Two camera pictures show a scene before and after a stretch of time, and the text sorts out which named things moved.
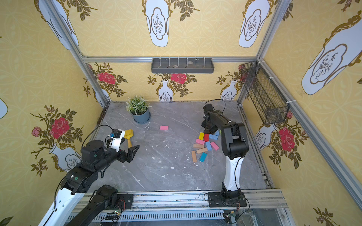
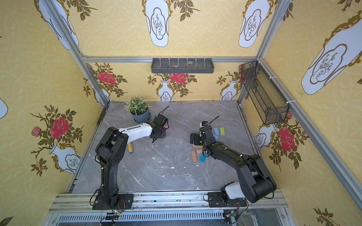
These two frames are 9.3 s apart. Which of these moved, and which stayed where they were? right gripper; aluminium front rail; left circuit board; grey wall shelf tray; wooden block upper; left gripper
Moved: right gripper; left gripper
Stayed: aluminium front rail; wooden block upper; left circuit board; grey wall shelf tray
